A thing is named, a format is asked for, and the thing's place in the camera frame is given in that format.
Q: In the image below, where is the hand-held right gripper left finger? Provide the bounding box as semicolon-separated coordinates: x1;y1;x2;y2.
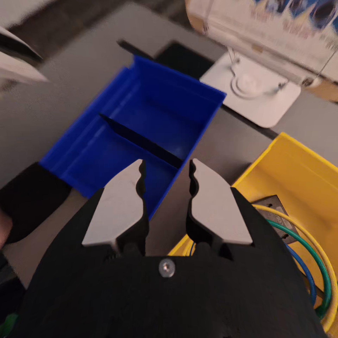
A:
82;159;150;256

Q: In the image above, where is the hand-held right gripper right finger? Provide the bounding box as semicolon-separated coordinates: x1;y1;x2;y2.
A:
186;158;253;254

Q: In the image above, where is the yellow plastic bin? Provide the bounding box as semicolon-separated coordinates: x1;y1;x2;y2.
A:
168;132;338;336

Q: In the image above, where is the blue plastic bin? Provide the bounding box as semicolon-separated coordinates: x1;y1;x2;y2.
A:
39;55;227;221

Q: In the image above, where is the yellow ethernet cable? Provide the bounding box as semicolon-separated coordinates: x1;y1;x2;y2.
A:
182;205;338;333

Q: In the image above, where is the person's left hand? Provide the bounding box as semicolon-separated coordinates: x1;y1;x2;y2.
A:
0;210;13;249

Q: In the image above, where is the black bin divider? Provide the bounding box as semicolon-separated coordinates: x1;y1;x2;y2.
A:
99;114;184;169

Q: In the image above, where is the white computer monitor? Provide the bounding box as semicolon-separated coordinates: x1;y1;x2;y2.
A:
185;0;338;128

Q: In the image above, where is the patterned pink green cloth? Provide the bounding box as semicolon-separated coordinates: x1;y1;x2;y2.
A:
0;313;19;333

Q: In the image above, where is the black flat pad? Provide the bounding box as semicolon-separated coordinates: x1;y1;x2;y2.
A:
154;42;214;80

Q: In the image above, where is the blue ethernet cable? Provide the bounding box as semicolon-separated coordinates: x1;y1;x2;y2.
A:
190;242;317;307

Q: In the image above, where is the green ethernet cable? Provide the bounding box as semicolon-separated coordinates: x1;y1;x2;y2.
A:
267;219;332;317

